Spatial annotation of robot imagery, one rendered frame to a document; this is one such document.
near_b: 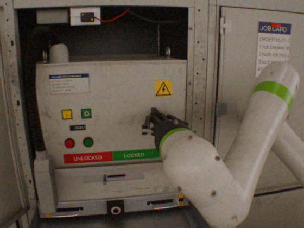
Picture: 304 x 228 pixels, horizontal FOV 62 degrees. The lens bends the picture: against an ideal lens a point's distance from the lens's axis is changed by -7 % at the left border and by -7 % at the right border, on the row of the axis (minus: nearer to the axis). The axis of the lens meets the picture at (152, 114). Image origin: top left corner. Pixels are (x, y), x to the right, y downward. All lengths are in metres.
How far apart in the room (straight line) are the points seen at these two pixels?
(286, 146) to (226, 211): 0.45
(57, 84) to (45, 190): 0.32
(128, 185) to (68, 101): 0.36
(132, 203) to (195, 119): 0.38
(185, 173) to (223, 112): 0.58
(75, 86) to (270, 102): 0.55
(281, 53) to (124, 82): 0.61
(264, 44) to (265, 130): 0.47
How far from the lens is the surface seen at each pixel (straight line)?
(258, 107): 0.71
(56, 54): 0.87
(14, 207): 1.12
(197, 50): 0.98
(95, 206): 0.99
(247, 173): 0.60
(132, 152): 0.91
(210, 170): 0.49
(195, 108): 1.01
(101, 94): 0.85
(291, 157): 0.95
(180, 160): 0.48
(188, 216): 1.02
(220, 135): 1.06
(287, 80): 0.80
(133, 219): 1.01
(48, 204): 0.88
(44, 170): 0.83
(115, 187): 0.97
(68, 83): 0.85
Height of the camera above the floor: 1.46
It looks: 16 degrees down
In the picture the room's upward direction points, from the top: straight up
